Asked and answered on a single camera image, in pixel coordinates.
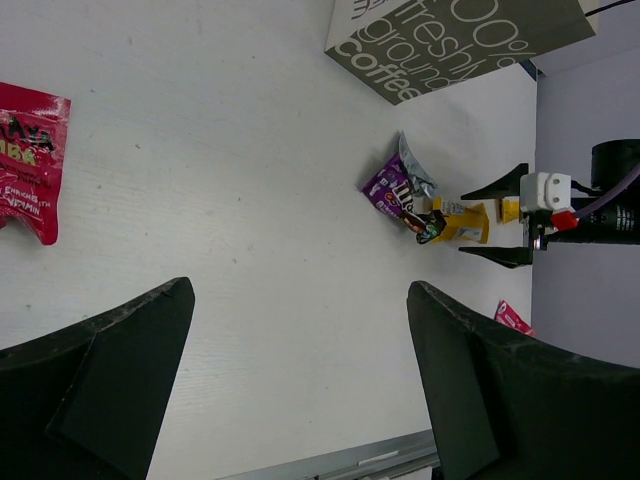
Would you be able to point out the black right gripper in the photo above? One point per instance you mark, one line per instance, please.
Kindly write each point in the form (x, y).
(617, 222)

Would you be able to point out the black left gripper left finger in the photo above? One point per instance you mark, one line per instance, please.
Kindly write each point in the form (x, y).
(88, 401)

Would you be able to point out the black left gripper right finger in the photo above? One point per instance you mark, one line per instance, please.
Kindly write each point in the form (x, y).
(504, 405)

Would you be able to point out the yellow snack packet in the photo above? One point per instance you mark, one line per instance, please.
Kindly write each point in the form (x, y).
(449, 221)

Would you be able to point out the pink candy pouch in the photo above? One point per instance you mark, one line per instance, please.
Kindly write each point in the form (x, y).
(507, 316)

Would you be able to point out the purple M&M candy packet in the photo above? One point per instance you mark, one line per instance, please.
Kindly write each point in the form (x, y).
(395, 191)

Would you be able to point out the red snack pouch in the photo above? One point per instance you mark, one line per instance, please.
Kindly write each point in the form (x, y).
(34, 128)

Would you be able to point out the grey paper coffee bag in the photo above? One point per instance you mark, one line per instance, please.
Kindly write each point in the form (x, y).
(405, 49)

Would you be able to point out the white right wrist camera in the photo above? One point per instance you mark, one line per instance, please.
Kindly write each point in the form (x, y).
(543, 191)

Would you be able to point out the aluminium front rail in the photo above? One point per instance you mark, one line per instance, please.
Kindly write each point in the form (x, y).
(388, 459)

